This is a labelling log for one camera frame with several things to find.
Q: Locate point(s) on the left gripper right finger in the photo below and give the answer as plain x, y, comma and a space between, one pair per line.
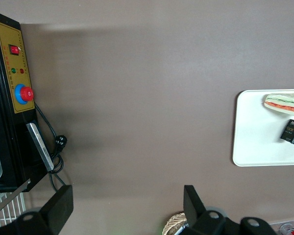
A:
198, 218

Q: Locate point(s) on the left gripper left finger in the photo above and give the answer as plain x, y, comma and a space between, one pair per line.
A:
51, 215

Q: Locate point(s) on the cream plastic tray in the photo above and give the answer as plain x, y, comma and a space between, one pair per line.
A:
254, 147

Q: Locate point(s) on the small black gum box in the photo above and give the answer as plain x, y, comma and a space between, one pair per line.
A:
290, 132

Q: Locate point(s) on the light tan wicker basket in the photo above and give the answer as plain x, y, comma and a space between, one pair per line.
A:
171, 224

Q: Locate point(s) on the red cola bottle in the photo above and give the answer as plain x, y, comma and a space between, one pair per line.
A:
290, 230

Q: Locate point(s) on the wrapped triangle sandwich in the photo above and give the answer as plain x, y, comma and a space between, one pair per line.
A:
286, 105

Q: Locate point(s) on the black machine yellow panel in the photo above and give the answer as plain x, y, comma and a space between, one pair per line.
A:
14, 73

